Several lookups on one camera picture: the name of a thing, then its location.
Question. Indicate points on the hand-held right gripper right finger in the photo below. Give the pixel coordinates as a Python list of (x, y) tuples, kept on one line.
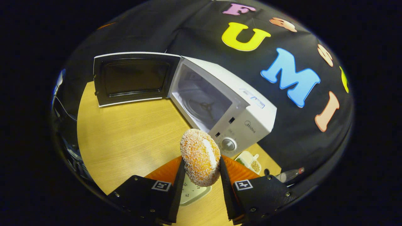
[(227, 194)]

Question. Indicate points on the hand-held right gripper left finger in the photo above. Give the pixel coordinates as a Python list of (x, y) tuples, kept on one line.
[(176, 197)]

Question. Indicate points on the sugar-coated round bun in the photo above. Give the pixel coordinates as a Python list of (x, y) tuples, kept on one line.
[(198, 157)]

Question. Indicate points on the white microwave oven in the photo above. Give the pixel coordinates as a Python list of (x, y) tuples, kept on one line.
[(251, 113)]

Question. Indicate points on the pale green rectangular plate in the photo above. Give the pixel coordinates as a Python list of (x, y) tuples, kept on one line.
[(193, 194)]

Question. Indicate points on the white sectioned dish of beans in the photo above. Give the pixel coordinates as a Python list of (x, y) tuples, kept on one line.
[(248, 160)]

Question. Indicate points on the clear plastic water bottle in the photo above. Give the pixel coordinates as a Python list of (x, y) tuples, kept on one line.
[(289, 175)]

